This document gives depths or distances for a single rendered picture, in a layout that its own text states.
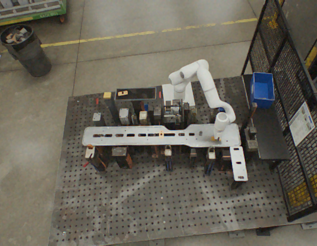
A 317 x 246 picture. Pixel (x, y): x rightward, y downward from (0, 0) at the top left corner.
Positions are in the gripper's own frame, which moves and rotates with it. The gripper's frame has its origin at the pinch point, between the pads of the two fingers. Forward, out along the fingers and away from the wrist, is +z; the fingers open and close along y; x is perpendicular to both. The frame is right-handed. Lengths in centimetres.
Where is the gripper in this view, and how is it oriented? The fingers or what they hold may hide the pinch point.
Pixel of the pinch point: (216, 137)
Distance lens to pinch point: 201.1
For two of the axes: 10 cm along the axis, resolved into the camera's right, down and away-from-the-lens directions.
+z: 0.8, 5.2, 8.5
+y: -0.2, 8.5, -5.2
